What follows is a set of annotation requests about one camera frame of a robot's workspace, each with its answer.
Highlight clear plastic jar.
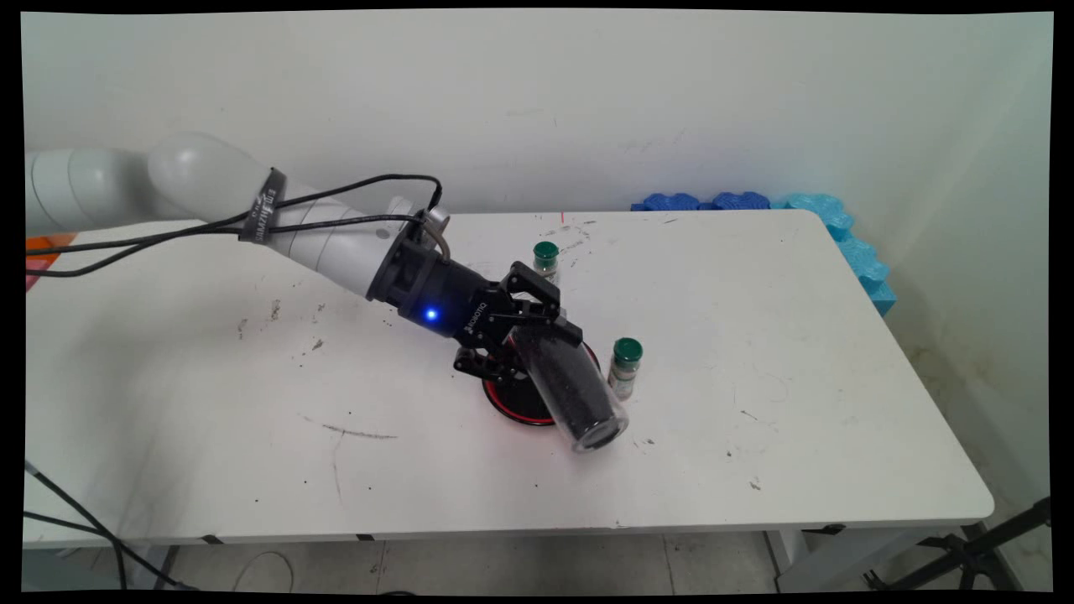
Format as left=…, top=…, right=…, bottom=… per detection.
left=503, top=323, right=630, bottom=455

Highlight white table leg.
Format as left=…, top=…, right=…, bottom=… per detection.
left=126, top=545, right=181, bottom=591

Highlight light blue foam piece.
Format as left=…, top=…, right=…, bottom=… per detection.
left=772, top=193, right=898, bottom=318

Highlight black hanging cable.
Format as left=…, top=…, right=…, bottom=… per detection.
left=25, top=460, right=198, bottom=592
left=25, top=510, right=131, bottom=591

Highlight black strap on arm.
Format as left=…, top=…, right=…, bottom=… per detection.
left=239, top=168, right=288, bottom=246

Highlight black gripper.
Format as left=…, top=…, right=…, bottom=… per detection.
left=368, top=237, right=584, bottom=388

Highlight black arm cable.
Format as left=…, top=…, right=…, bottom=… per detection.
left=25, top=174, right=444, bottom=255
left=25, top=213, right=425, bottom=278

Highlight orange red object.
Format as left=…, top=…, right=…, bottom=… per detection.
left=25, top=235, right=78, bottom=290

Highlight red bowl black rim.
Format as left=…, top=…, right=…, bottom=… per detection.
left=482, top=340, right=603, bottom=427

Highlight thin floor cable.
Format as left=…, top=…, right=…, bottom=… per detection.
left=231, top=549, right=296, bottom=592

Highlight black tripod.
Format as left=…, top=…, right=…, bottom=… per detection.
left=864, top=497, right=1052, bottom=592

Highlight black seeds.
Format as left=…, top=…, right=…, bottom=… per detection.
left=514, top=329, right=620, bottom=437

